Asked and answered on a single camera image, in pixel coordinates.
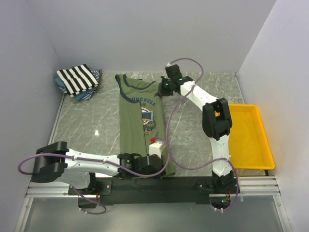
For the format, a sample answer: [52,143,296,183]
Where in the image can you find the olive green tank top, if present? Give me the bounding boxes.
[114,73,176,179]

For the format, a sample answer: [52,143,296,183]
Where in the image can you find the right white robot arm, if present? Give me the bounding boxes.
[160,64,234,193]

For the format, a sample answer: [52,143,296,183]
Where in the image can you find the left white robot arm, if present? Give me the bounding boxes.
[31,141,165,194]

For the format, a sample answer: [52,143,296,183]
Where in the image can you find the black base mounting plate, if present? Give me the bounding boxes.
[78,176,239,205]

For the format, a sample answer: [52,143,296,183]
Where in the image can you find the black white striped folded top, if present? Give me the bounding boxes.
[56,64,99,97]

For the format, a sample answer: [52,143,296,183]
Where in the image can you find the yellow plastic tray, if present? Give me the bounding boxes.
[229,104,275,170]

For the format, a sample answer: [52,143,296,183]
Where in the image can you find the teal folded top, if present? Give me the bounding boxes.
[55,78,85,101]

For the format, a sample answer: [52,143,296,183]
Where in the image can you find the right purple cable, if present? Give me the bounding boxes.
[164,58,242,212]

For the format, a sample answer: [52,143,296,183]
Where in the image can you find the aluminium frame rail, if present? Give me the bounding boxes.
[25,176,281,198]

